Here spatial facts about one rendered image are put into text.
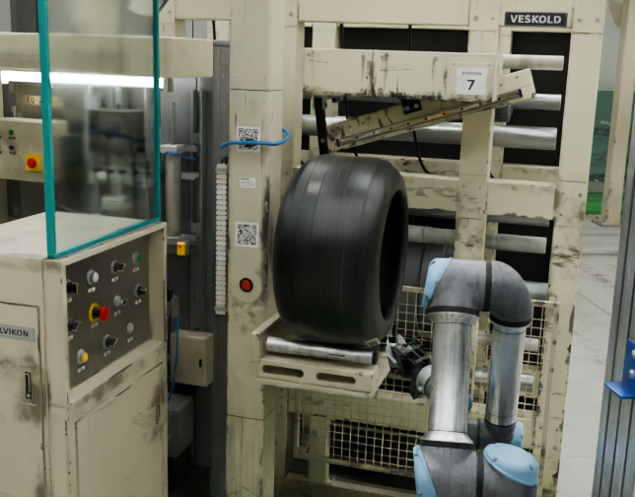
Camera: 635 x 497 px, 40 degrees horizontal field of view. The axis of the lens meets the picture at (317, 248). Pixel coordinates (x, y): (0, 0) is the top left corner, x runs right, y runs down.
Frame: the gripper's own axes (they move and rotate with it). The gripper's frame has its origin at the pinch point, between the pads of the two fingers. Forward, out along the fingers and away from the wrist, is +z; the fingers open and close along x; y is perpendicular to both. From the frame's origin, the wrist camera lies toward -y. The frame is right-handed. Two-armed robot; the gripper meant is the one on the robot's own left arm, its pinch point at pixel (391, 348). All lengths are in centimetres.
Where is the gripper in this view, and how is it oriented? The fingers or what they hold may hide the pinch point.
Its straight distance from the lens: 237.2
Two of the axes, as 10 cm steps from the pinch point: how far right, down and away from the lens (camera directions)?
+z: -4.0, -3.4, 8.5
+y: -2.4, -8.6, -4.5
